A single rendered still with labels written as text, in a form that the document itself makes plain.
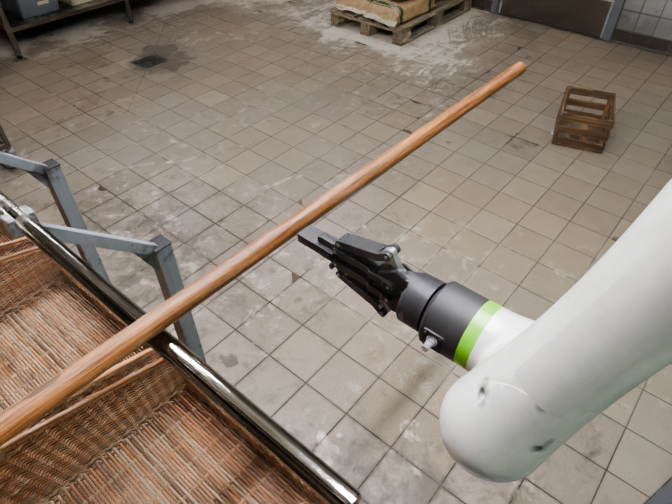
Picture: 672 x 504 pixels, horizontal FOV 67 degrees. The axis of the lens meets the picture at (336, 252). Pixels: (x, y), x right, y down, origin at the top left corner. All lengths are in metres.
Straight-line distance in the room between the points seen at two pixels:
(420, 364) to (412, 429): 0.28
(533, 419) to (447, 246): 2.13
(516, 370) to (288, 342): 1.72
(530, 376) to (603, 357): 0.06
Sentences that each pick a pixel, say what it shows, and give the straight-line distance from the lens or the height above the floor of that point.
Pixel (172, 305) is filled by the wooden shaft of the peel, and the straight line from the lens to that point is 0.70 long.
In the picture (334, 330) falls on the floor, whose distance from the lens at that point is 2.17.
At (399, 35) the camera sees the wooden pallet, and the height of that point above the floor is 0.09.
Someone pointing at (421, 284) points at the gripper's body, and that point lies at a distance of 0.67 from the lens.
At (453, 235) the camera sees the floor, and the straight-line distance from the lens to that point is 2.65.
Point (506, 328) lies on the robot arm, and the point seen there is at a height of 1.24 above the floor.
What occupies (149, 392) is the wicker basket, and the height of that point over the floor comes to 0.68.
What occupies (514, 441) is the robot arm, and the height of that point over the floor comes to 1.28.
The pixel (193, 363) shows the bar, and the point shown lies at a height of 1.18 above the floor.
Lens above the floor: 1.71
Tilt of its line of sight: 43 degrees down
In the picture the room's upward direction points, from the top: straight up
